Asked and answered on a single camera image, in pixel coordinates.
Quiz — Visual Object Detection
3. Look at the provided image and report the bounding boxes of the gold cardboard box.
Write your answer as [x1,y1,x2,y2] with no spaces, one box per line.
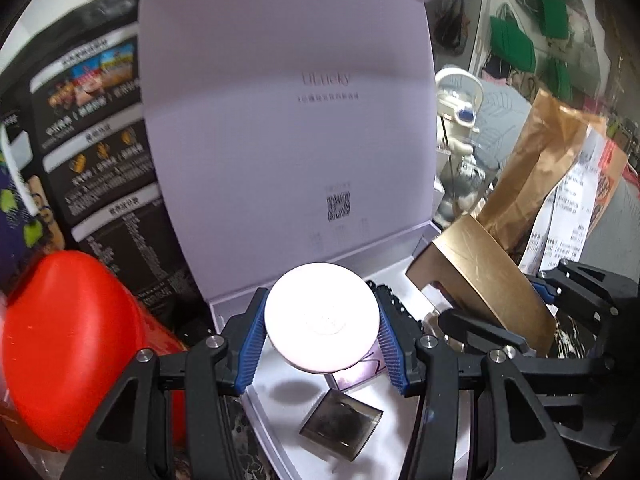
[405,215,558,356]

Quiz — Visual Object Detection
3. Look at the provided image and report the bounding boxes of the short white receipt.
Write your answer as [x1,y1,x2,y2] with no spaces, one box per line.
[517,232,548,276]

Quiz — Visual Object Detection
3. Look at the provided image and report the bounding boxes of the lavender gift box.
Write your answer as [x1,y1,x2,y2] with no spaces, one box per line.
[136,0,473,480]

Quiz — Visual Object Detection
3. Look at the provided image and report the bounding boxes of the black printed snack bag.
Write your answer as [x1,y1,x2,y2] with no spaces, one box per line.
[27,0,211,341]

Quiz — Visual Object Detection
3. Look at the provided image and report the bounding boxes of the white kettle with handle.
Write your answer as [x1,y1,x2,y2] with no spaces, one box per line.
[434,67,486,161]

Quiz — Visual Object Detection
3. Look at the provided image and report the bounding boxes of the dark hanging bag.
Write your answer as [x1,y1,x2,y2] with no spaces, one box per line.
[430,0,473,58]

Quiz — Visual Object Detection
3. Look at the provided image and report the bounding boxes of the grey translucent square case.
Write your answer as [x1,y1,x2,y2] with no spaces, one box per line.
[299,389,385,462]

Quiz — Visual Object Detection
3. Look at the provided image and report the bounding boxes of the grey leaf-patterned cushion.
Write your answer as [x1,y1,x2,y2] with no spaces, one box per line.
[475,82,533,161]

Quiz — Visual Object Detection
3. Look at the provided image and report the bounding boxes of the red plastic object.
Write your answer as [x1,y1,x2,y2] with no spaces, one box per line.
[0,250,188,453]

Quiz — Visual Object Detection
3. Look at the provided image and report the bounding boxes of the long white receipt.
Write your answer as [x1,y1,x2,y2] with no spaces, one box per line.
[542,132,608,266]

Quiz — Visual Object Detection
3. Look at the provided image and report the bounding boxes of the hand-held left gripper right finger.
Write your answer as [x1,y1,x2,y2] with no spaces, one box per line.
[379,305,583,480]

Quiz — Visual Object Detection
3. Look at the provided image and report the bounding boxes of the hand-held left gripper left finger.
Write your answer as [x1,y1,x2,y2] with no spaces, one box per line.
[59,287,271,480]

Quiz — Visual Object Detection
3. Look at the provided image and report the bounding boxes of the clear glass cup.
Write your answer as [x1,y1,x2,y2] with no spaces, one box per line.
[432,142,501,226]

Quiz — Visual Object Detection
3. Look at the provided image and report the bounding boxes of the pink flat case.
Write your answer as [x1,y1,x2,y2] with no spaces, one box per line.
[325,352,393,393]

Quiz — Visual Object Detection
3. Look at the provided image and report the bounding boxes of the round white compact case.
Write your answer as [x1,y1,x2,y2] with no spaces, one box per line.
[264,262,381,373]

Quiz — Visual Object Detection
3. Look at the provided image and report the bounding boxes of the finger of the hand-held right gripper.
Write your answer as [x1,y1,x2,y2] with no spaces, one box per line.
[439,310,532,357]
[531,261,622,312]

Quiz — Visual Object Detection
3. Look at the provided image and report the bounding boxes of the green bag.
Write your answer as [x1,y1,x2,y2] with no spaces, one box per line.
[489,15,537,76]
[542,55,573,103]
[531,0,573,41]

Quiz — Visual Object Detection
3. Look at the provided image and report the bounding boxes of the brown paper bag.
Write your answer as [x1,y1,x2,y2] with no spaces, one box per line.
[472,87,631,256]

